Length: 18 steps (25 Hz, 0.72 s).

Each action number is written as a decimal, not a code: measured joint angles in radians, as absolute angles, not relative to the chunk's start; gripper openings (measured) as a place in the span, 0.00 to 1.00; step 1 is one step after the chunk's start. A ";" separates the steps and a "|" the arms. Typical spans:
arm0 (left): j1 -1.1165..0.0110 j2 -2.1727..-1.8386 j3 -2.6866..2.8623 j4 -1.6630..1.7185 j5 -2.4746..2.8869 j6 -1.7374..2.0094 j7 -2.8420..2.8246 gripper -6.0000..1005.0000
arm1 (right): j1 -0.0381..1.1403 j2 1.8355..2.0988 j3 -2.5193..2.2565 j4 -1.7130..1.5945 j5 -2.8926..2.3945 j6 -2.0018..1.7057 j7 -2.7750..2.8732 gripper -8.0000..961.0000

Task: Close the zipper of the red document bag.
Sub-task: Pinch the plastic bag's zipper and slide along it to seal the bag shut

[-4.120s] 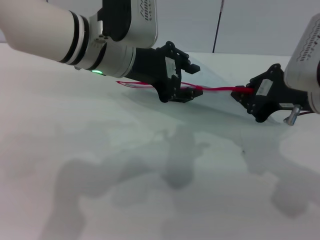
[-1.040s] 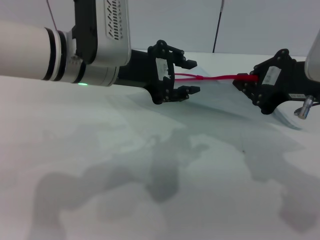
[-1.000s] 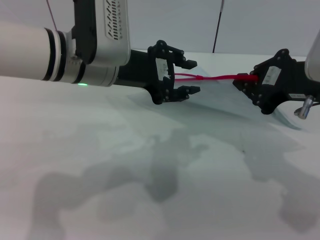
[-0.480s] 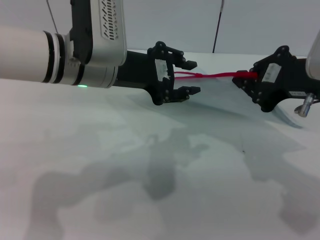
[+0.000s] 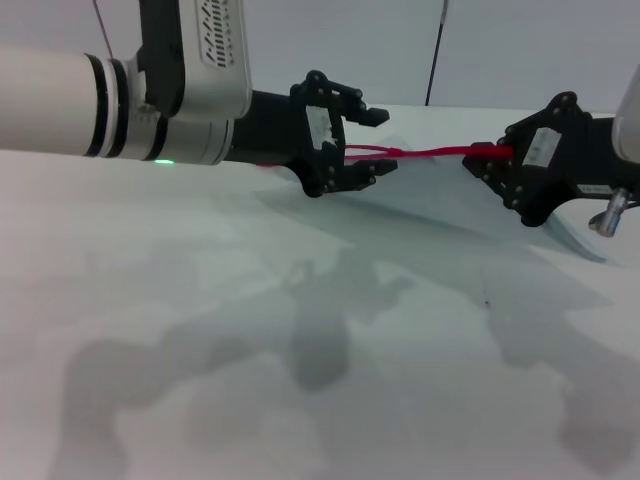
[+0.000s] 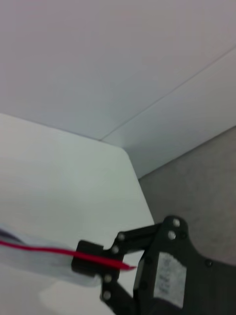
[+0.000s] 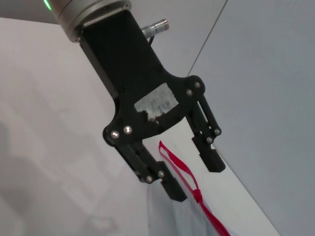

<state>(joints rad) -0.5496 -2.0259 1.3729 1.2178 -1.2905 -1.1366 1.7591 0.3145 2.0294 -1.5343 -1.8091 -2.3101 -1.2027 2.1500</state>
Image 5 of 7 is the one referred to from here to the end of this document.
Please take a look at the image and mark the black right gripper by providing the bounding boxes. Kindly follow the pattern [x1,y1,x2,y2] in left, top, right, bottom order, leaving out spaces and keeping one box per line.
[462,91,640,227]

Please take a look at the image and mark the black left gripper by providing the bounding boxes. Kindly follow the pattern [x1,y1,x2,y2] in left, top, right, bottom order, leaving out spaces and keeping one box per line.
[232,69,400,199]

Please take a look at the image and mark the clear red-zipper document bag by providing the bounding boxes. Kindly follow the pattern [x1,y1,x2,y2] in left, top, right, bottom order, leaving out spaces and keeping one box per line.
[252,130,611,265]

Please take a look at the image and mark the thin black background pole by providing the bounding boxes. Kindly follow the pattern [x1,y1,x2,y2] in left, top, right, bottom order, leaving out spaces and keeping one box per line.
[424,0,450,107]

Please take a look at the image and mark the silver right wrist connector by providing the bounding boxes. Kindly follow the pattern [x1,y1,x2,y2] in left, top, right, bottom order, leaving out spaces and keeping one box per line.
[588,188,629,237]

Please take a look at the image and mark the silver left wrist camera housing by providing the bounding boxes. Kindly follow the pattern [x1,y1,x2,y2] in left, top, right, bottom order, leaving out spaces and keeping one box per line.
[138,0,254,121]

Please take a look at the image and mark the thin dark background cable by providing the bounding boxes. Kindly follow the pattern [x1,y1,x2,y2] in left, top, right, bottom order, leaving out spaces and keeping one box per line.
[92,0,115,57]

